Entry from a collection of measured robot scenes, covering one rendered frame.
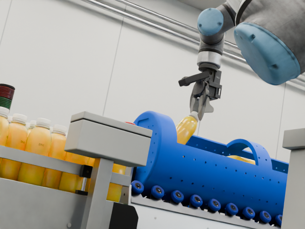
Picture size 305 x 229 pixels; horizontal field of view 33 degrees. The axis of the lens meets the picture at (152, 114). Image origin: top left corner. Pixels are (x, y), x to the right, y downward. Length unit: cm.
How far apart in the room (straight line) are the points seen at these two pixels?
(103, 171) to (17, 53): 377
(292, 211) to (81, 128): 54
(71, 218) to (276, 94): 528
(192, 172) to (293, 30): 79
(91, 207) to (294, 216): 52
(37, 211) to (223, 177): 67
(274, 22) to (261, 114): 529
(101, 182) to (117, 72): 405
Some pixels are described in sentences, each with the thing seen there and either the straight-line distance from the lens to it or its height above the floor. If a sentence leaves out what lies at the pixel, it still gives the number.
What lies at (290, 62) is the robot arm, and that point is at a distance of 101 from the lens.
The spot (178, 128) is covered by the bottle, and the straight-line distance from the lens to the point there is 179.
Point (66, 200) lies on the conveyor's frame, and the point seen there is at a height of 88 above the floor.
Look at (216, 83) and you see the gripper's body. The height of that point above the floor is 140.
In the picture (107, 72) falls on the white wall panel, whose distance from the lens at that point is 529.
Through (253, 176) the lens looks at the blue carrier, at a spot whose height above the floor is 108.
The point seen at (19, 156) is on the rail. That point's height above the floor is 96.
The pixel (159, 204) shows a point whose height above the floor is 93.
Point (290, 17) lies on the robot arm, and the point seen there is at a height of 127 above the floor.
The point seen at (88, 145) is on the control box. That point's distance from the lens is 129.
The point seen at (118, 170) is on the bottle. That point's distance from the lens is 147.
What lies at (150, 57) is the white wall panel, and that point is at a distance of 555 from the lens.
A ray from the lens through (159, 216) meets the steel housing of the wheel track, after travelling 162.
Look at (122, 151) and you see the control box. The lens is 132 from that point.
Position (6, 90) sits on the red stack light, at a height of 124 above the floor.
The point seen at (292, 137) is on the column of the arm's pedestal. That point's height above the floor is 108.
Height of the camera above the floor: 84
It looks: 13 degrees up
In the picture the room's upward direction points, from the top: 11 degrees clockwise
